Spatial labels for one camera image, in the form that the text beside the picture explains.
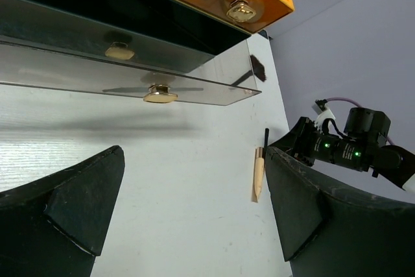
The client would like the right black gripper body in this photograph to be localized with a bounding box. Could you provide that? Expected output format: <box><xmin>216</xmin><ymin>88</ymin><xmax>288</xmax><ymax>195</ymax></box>
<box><xmin>311</xmin><ymin>133</ymin><xmax>402</xmax><ymax>172</ymax></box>

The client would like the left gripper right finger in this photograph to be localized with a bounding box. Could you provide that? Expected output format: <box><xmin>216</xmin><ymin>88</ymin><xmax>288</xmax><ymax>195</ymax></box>
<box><xmin>265</xmin><ymin>147</ymin><xmax>414</xmax><ymax>276</ymax></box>

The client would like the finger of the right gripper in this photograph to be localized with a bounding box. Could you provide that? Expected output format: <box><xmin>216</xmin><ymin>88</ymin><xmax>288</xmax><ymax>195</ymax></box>
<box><xmin>270</xmin><ymin>117</ymin><xmax>320</xmax><ymax>165</ymax></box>

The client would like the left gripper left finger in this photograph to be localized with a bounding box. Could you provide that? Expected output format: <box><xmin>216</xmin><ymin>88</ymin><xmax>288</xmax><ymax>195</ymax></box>
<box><xmin>1</xmin><ymin>146</ymin><xmax>125</xmax><ymax>277</ymax></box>

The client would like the thin black brush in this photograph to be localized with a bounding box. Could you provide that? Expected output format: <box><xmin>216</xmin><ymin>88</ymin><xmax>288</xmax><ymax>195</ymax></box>
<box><xmin>263</xmin><ymin>128</ymin><xmax>270</xmax><ymax>150</ymax></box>

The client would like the beige concealer tube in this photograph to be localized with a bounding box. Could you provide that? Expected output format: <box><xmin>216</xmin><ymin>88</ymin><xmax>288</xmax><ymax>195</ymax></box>
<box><xmin>252</xmin><ymin>147</ymin><xmax>265</xmax><ymax>202</ymax></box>

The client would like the black fan brush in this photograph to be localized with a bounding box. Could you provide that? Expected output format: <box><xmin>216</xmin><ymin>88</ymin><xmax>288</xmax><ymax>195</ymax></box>
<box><xmin>231</xmin><ymin>54</ymin><xmax>267</xmax><ymax>86</ymax></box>

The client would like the clear cabinet drawer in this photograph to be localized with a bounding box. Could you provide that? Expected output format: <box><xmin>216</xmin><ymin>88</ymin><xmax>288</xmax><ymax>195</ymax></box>
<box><xmin>1</xmin><ymin>0</ymin><xmax>259</xmax><ymax>106</ymax></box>

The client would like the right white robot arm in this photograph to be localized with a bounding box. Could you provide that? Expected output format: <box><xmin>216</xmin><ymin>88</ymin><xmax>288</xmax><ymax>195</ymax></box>
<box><xmin>270</xmin><ymin>107</ymin><xmax>414</xmax><ymax>193</ymax></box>

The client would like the dark teal drawer cabinet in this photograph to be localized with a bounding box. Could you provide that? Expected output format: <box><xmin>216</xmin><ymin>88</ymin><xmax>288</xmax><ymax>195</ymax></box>
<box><xmin>1</xmin><ymin>0</ymin><xmax>248</xmax><ymax>73</ymax></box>

